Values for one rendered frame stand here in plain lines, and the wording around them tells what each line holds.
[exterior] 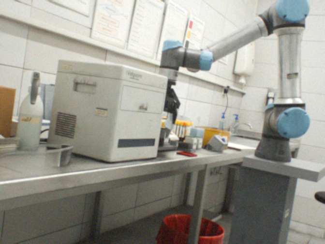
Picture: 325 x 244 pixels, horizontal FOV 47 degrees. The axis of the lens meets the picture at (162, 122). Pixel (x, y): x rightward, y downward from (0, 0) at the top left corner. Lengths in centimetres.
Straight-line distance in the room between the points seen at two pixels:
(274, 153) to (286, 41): 44
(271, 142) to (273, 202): 24
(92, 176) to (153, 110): 38
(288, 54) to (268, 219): 65
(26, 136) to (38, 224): 82
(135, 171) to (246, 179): 57
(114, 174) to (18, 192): 33
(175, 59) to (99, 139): 45
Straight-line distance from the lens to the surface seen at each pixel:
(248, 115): 413
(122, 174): 112
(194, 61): 140
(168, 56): 140
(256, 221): 160
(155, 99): 128
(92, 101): 117
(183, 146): 170
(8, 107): 126
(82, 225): 218
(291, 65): 146
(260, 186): 157
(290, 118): 143
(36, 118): 117
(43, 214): 193
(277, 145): 158
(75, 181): 97
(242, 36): 157
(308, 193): 403
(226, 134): 206
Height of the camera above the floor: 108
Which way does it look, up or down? 3 degrees down
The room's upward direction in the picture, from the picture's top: 9 degrees clockwise
